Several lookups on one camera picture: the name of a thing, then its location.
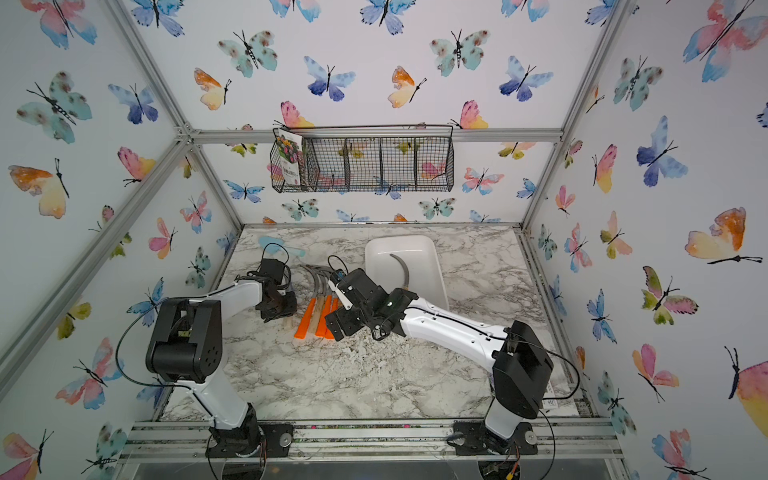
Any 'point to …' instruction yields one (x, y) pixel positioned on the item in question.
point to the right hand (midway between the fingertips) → (342, 313)
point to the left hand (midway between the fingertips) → (295, 307)
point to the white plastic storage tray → (410, 262)
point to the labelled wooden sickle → (405, 285)
